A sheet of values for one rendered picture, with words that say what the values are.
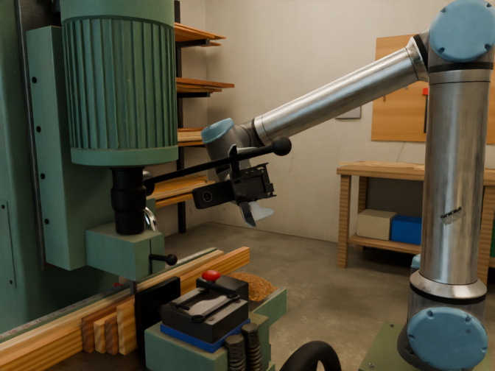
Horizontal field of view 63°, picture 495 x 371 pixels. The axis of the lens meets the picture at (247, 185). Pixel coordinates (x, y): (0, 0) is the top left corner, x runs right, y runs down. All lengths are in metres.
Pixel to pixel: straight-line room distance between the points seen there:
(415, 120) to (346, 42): 0.96
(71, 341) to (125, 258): 0.15
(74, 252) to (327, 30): 3.63
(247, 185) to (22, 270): 0.45
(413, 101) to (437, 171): 2.97
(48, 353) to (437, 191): 0.75
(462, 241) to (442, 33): 0.40
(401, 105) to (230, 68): 1.87
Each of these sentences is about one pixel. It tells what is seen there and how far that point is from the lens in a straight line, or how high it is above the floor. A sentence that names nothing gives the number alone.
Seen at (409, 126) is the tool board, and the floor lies 1.18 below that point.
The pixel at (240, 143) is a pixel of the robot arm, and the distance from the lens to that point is 1.02.
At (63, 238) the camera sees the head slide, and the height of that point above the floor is 1.06.
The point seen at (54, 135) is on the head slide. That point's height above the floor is 1.24.
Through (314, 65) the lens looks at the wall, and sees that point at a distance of 4.15.
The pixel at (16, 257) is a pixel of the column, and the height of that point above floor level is 1.01.
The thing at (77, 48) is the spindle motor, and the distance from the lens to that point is 0.68.
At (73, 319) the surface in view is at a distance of 0.75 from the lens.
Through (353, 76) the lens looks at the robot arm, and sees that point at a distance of 1.05.
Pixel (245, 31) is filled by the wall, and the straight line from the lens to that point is 4.57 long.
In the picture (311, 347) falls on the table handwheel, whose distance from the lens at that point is 0.62.
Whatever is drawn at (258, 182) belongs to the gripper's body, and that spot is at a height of 1.14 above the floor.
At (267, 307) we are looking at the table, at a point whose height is 0.89.
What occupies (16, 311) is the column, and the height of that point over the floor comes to 0.90.
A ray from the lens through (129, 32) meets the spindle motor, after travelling 0.66.
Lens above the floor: 1.27
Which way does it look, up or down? 10 degrees down
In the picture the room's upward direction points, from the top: straight up
